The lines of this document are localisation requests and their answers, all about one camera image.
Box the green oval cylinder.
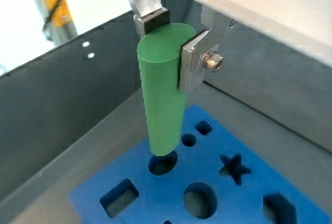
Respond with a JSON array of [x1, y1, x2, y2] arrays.
[[138, 23, 195, 156]]

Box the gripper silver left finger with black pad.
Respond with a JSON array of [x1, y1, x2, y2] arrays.
[[130, 0, 170, 37]]

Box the yellow frame post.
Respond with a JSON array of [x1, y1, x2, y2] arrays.
[[33, 0, 77, 46]]

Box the blue foam shape block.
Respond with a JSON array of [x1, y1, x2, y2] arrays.
[[68, 106, 329, 224]]

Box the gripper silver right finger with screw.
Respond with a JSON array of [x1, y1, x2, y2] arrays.
[[179, 6, 235, 93]]

